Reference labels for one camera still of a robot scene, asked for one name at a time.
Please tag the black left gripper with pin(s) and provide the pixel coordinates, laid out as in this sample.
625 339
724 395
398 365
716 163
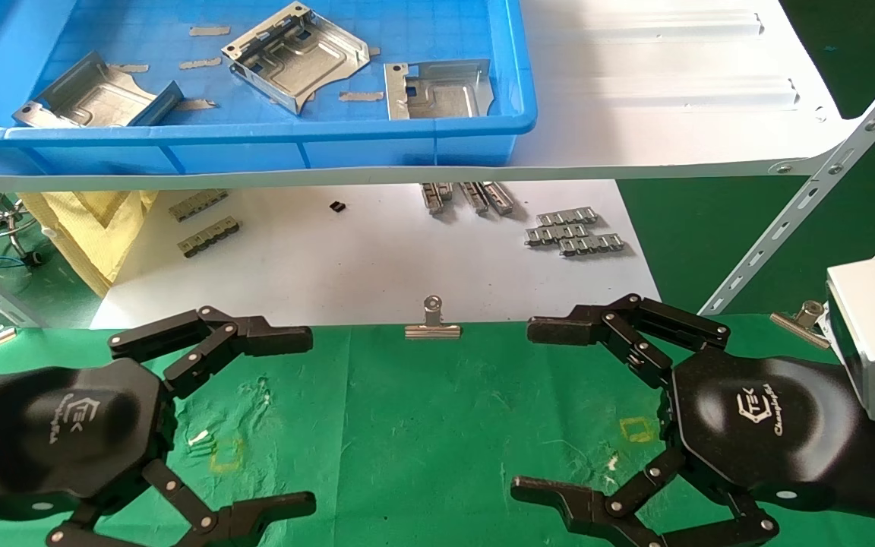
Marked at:
65 433

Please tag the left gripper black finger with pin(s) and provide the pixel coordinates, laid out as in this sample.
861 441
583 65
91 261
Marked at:
270 338

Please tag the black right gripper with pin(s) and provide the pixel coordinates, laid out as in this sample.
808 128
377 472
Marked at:
756 418

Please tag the galvanised sheet metal bracket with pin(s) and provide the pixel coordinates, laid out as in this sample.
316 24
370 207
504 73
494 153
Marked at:
308 61
445 95
96 99

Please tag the grey toothed metal strip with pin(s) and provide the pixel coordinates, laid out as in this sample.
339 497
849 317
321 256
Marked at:
210 236
198 205

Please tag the white flat board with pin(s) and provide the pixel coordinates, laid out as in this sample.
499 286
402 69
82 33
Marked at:
369 258

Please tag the green table mat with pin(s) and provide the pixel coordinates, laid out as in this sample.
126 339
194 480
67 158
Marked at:
422 441

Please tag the silver binder clip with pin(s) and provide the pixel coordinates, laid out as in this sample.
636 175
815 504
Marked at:
798 323
432 330

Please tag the shiny toothed metal strip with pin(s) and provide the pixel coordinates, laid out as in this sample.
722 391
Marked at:
567 217
555 234
591 245

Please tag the blue plastic bin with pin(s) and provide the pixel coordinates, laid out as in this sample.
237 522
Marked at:
255 148

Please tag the yellow cloth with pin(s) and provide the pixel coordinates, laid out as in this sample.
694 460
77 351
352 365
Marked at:
88 235

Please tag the shiny folded metal clip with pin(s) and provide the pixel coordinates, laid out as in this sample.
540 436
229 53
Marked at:
474 197
434 197
500 197

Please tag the white metal shelf board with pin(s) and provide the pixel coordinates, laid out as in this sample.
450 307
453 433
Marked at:
673 114

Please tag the long white slotted shelf brace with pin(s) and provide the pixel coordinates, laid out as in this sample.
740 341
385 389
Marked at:
810 201

